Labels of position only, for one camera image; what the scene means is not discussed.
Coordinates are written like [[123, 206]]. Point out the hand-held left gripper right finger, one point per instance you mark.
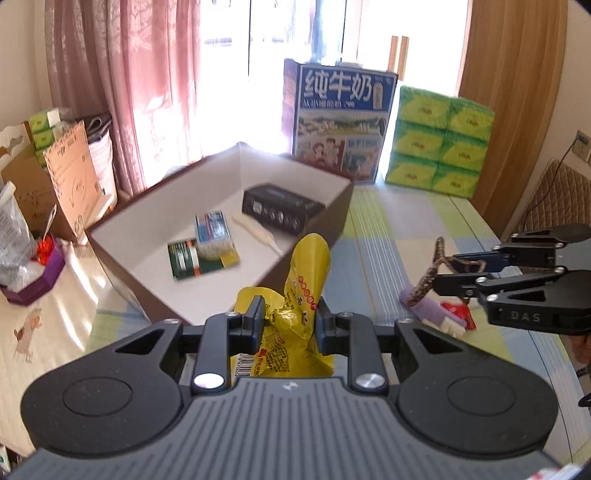
[[323, 325]]

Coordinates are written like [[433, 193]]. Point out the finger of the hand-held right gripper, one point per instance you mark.
[[461, 284], [496, 259]]

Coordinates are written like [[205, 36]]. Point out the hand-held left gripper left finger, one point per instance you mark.
[[257, 321]]

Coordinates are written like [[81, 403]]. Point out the red packet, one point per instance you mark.
[[461, 314]]

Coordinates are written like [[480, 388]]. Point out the tortoiseshell hair clip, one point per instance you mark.
[[422, 286]]

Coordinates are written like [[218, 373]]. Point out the yellow snack packet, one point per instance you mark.
[[304, 263]]

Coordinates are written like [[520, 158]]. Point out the white brush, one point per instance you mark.
[[258, 233]]

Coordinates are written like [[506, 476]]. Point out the green printed card pack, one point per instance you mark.
[[184, 261]]

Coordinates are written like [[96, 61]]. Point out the blue label box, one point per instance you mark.
[[212, 228]]

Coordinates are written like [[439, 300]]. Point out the black shaver box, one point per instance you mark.
[[281, 207]]

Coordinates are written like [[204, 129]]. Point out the brown storage box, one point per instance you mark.
[[152, 221]]

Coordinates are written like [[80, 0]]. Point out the checkered cloth desktop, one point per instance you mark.
[[383, 240]]

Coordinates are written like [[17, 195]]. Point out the stack of green tissue packets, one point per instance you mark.
[[438, 143]]

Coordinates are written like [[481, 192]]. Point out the wooden door panel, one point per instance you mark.
[[512, 69]]

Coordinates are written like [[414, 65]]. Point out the blue milk carton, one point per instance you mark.
[[341, 115]]

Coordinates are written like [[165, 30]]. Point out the cream printed cloth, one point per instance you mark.
[[46, 360]]

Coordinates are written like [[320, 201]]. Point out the purple box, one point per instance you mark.
[[46, 277]]

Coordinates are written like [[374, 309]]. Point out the red crumpled wrapper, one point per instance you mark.
[[44, 251]]

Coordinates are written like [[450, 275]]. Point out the cardboard box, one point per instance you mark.
[[69, 175]]

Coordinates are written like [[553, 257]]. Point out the printed plastic bag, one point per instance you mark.
[[14, 240]]

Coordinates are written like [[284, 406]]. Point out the pink curtain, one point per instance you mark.
[[124, 92]]

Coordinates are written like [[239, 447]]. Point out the green tissue box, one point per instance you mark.
[[44, 120], [44, 138]]

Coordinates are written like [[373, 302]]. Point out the white cut-out carton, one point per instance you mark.
[[11, 138]]

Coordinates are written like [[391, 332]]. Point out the wall outlet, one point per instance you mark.
[[582, 146]]

